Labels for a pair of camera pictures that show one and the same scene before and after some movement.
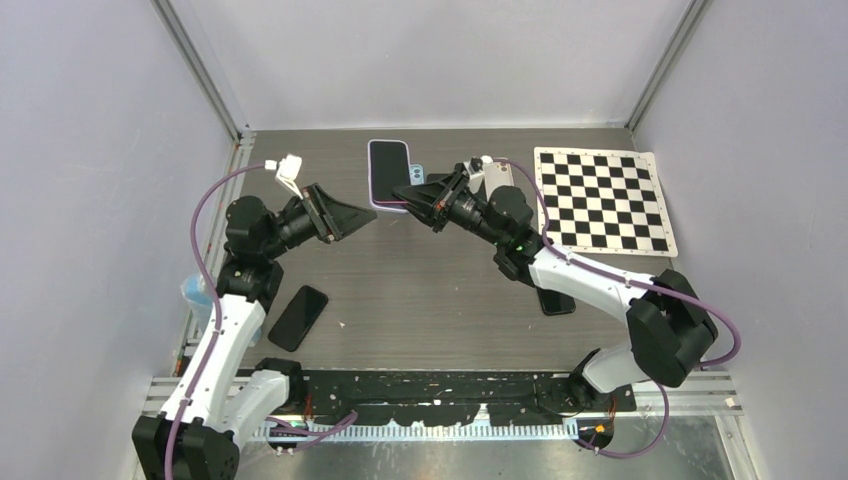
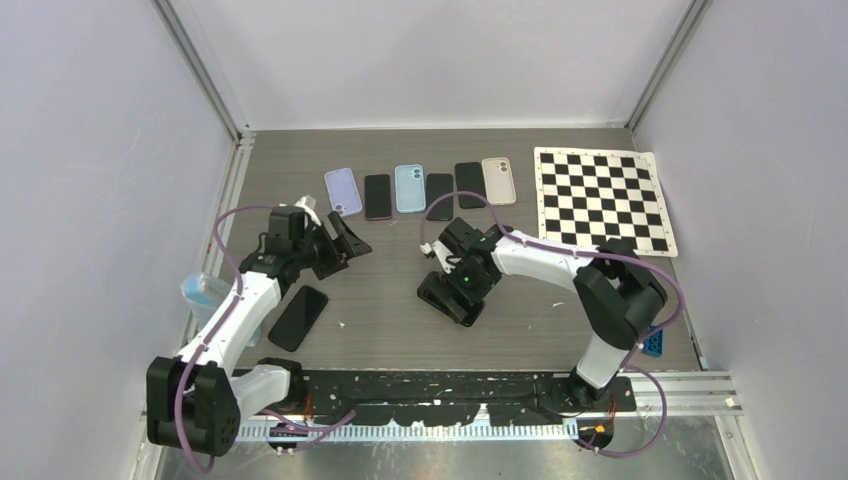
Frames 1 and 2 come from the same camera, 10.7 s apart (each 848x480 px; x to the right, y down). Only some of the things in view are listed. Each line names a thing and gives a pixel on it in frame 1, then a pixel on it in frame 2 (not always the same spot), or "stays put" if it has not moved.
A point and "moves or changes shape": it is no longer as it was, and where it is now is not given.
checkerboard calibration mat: [605, 201] stays put
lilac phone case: [376, 204] to [343, 191]
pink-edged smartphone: [497, 174] stays put
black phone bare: [298, 318] stays put
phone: [389, 168] moves or changes shape
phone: [554, 303] to [436, 287]
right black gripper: [433, 204] to [474, 295]
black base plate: [431, 398] stays put
